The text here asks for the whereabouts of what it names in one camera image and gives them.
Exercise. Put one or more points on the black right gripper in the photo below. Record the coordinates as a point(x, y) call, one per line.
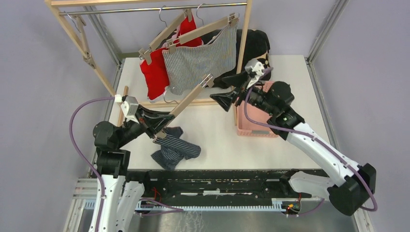
point(225, 99)

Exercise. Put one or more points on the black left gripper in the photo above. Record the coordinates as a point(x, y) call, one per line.
point(158, 119)

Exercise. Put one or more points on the wooden hanger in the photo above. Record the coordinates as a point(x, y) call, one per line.
point(198, 32)
point(145, 54)
point(181, 105)

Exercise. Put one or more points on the navy striped underwear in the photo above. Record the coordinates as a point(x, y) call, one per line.
point(173, 149)

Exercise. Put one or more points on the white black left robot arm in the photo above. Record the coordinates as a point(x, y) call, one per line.
point(118, 194)

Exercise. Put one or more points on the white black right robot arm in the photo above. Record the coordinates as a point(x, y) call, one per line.
point(347, 184)

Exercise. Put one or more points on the grey striped underwear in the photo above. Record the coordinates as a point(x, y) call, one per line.
point(187, 66)

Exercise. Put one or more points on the pink plastic basket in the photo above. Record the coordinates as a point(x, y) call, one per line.
point(249, 129)

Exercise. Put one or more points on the metal hanging rod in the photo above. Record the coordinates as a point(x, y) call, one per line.
point(163, 8)

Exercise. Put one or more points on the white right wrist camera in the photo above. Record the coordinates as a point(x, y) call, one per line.
point(255, 70)

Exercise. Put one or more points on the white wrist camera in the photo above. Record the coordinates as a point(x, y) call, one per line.
point(255, 70)
point(129, 106)

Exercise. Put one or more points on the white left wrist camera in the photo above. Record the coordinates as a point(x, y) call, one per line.
point(129, 106)

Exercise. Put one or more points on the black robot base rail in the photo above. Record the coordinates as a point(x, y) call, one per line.
point(214, 187)

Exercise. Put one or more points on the white slotted cable duct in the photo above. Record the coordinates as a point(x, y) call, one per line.
point(276, 206)

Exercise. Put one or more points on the wooden clothes rack frame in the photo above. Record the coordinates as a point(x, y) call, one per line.
point(80, 39)

